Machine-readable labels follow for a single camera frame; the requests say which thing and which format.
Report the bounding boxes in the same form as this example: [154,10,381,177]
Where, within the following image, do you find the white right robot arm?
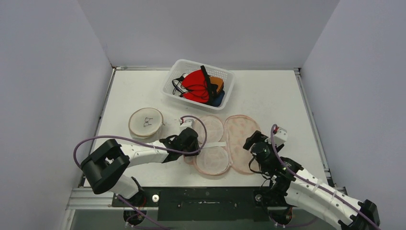
[243,131,380,230]

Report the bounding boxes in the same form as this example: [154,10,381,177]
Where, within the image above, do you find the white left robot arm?
[79,127,200,207]

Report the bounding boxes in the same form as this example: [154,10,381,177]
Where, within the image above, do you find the white round mesh laundry bag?
[128,107,164,142]

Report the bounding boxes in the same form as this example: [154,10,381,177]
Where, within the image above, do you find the navy blue bra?
[209,90,225,107]

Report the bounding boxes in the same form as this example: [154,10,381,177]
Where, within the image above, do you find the black and white bra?
[171,73,189,97]

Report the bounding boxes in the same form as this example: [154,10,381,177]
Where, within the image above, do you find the orange bra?
[209,76,224,94]

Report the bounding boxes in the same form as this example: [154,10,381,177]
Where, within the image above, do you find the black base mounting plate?
[131,186,293,221]

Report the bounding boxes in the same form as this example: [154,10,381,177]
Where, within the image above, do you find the white plastic basket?
[161,59,236,113]

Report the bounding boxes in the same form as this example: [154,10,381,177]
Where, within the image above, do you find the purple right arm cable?
[270,124,381,230]

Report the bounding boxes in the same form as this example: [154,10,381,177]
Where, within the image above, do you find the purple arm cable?
[270,124,381,230]
[73,115,208,170]

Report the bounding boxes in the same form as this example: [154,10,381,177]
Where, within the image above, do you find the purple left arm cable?
[73,115,208,170]

